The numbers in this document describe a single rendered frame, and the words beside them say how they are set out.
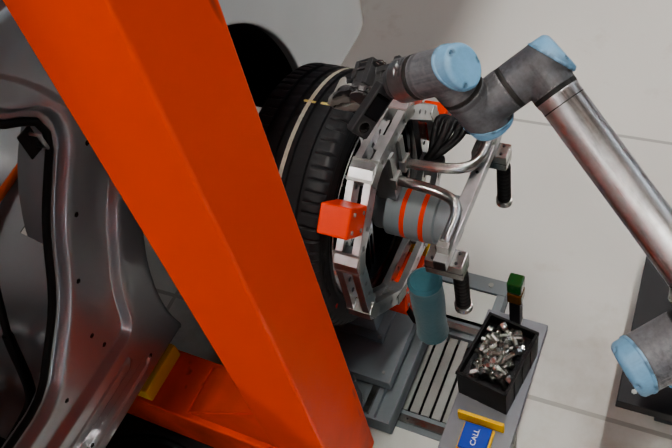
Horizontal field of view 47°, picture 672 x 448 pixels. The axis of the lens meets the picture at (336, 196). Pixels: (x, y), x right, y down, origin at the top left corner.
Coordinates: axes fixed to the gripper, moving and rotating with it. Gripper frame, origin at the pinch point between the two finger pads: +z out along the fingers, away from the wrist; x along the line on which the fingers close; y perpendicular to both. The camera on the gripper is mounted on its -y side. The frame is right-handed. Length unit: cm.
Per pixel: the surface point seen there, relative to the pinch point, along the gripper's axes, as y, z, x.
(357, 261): -27.8, 2.8, -21.5
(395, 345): -31, 48, -84
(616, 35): 140, 51, -171
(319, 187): -16.2, 4.6, -6.6
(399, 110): 8.9, -0.2, -18.5
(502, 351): -33, -2, -72
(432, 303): -27, 8, -53
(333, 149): -7.3, 3.0, -6.0
